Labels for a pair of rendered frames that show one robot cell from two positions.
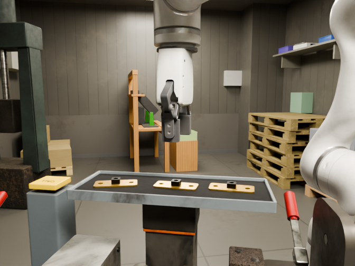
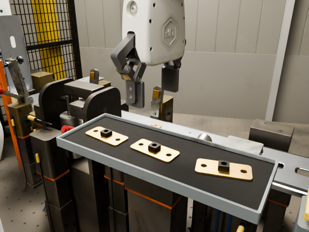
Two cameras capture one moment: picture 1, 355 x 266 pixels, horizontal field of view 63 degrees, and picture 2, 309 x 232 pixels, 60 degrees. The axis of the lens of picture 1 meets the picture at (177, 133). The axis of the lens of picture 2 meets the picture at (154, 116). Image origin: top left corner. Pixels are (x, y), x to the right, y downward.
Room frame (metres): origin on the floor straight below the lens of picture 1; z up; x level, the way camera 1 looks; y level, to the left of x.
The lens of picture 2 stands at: (0.93, 0.15, 1.40)
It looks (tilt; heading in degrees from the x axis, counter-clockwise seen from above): 24 degrees down; 202
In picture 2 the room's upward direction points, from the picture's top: straight up
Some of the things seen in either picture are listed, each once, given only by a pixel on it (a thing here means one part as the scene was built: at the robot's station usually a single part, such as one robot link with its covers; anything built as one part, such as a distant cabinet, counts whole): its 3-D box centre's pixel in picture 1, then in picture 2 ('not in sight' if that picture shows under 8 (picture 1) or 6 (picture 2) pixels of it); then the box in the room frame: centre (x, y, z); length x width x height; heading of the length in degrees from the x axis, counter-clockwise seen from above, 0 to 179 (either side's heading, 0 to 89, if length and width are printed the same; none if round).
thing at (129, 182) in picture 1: (115, 181); (223, 166); (0.56, 0.12, 1.17); 0.08 x 0.04 x 0.01; 97
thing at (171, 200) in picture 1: (172, 188); (158, 152); (0.55, 0.01, 1.16); 0.37 x 0.14 x 0.02; 80
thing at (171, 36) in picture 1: (177, 40); not in sight; (0.55, 0.00, 1.44); 0.09 x 0.08 x 0.03; 165
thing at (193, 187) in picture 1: (176, 183); (154, 147); (0.55, 0.00, 1.17); 0.08 x 0.04 x 0.01; 76
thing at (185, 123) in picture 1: (184, 117); (128, 86); (0.60, -0.01, 1.29); 0.03 x 0.03 x 0.07; 75
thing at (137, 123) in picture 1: (159, 119); not in sight; (5.54, 0.34, 0.86); 1.37 x 1.19 x 1.73; 10
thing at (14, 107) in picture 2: not in sight; (25, 147); (0.28, -0.65, 0.87); 0.10 x 0.07 x 0.35; 170
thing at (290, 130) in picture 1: (290, 145); not in sight; (4.70, -1.85, 0.50); 1.40 x 0.96 x 1.00; 10
